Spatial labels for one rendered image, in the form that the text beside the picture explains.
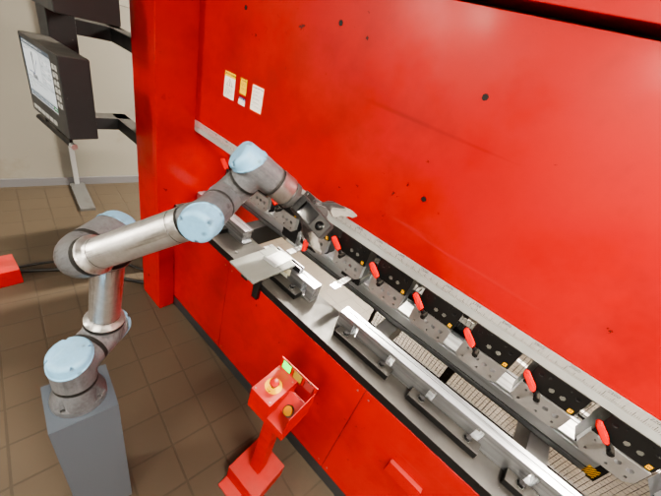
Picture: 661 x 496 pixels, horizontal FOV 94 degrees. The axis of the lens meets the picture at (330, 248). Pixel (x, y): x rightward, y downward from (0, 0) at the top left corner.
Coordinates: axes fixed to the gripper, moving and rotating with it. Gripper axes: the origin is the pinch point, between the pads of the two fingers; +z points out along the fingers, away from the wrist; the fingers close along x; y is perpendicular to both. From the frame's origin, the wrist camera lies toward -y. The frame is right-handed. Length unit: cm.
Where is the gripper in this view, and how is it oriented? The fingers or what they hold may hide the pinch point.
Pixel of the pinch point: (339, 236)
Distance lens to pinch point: 88.0
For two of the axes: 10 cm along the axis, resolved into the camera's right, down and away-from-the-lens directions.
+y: -4.0, -5.0, 7.7
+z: 6.2, 4.7, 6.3
